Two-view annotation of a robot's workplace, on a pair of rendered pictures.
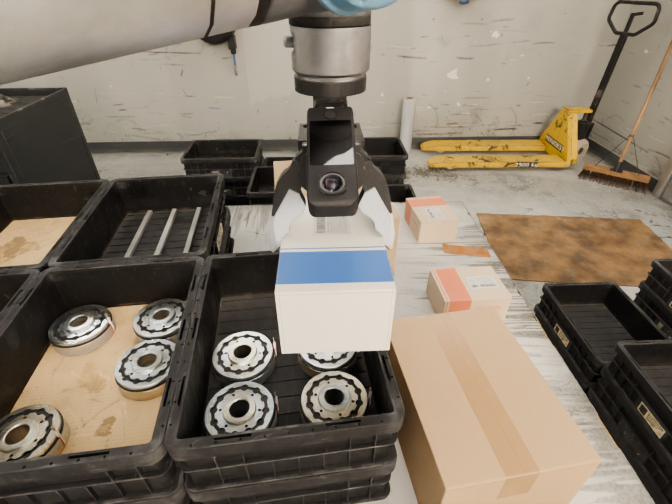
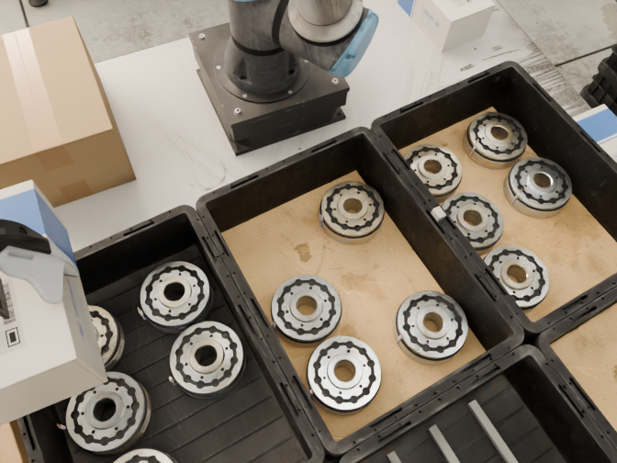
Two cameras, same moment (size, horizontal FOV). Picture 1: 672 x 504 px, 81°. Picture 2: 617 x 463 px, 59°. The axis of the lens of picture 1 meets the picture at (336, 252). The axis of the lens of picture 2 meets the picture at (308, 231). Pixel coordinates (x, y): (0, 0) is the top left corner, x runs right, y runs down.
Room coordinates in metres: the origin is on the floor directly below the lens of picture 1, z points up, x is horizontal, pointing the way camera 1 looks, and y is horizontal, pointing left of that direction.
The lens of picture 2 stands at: (0.67, 0.20, 1.60)
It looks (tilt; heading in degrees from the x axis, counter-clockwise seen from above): 62 degrees down; 156
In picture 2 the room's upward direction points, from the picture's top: 3 degrees clockwise
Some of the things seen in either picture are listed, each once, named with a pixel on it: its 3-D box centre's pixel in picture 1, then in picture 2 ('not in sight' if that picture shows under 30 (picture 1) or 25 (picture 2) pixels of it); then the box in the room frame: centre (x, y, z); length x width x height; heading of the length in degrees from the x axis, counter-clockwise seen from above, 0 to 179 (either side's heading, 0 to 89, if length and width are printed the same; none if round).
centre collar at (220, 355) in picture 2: (242, 352); (206, 355); (0.45, 0.16, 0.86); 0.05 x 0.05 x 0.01
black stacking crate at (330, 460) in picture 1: (286, 345); (154, 383); (0.46, 0.08, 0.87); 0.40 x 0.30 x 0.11; 8
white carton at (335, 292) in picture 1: (332, 265); (8, 302); (0.39, 0.00, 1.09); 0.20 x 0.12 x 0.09; 2
